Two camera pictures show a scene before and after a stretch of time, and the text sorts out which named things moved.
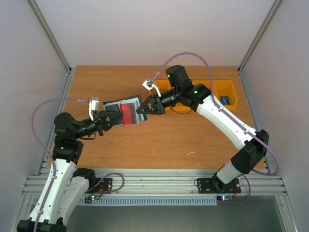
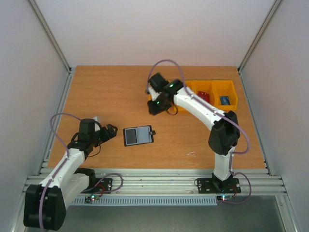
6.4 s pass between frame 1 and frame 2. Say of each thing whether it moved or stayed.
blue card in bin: stayed
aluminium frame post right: stayed
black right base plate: stayed
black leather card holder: moved
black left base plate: stayed
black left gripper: moved
